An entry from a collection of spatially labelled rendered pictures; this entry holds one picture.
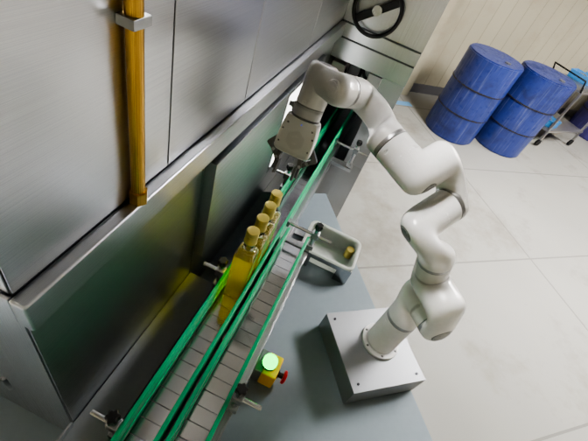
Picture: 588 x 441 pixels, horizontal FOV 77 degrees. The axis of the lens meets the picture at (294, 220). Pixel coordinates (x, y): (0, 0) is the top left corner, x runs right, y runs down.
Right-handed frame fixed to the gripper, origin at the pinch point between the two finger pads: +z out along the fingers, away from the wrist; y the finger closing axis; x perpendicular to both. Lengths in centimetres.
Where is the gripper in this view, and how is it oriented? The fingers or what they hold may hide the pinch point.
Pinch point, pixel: (285, 169)
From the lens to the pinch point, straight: 102.1
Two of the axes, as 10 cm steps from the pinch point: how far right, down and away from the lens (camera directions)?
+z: -3.5, 8.1, 4.7
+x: 2.6, -4.0, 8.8
